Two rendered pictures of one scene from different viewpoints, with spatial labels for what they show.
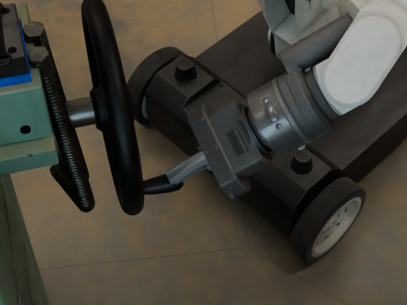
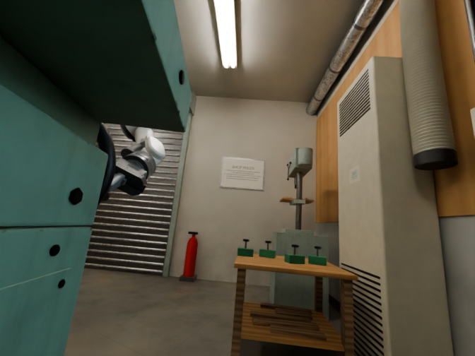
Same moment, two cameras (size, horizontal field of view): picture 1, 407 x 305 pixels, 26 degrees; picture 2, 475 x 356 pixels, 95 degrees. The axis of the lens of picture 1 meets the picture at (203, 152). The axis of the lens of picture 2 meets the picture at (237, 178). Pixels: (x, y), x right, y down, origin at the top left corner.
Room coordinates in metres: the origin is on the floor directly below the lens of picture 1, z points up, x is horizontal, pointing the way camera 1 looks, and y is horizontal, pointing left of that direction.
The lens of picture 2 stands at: (0.28, 0.47, 0.73)
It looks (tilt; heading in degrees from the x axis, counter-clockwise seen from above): 12 degrees up; 280
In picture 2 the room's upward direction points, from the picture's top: 5 degrees clockwise
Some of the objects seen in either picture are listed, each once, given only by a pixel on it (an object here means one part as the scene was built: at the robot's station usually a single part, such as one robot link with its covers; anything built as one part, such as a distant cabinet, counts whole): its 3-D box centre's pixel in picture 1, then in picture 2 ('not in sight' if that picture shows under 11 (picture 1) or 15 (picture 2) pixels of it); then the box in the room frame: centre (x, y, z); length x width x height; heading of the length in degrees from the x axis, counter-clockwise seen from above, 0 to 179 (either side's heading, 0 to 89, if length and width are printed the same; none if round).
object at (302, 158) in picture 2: not in sight; (298, 224); (0.00, -1.91, 0.79); 0.62 x 0.48 x 1.58; 95
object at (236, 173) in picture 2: not in sight; (242, 173); (0.73, -2.58, 1.48); 0.64 x 0.02 x 0.46; 7
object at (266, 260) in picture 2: not in sight; (284, 295); (0.17, -1.09, 0.32); 0.66 x 0.57 x 0.64; 5
